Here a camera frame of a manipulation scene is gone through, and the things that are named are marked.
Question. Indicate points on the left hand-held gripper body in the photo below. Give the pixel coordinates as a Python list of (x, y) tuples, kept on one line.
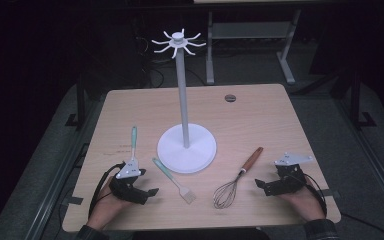
[(128, 190)]

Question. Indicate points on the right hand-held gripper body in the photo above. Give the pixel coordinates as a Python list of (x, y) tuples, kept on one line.
[(286, 183)]

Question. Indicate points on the white utensil rack stand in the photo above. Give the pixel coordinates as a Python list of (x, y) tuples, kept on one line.
[(186, 150)]

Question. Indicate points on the person's right hand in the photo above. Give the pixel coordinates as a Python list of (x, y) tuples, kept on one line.
[(300, 203)]

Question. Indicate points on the person's left hand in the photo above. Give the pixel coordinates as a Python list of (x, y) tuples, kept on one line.
[(108, 206)]

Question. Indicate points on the grey tape strip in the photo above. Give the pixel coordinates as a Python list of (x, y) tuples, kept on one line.
[(73, 200), (328, 193)]

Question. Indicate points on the grey table grommet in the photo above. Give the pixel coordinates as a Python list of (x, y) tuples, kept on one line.
[(230, 98)]

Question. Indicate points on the black metal stand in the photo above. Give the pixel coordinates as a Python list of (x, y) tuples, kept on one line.
[(80, 100), (356, 96)]

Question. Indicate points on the aluminium floor rail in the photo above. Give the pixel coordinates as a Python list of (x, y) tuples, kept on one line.
[(56, 180), (376, 160)]

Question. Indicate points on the grey metal desk frame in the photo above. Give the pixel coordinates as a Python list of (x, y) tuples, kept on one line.
[(250, 30)]

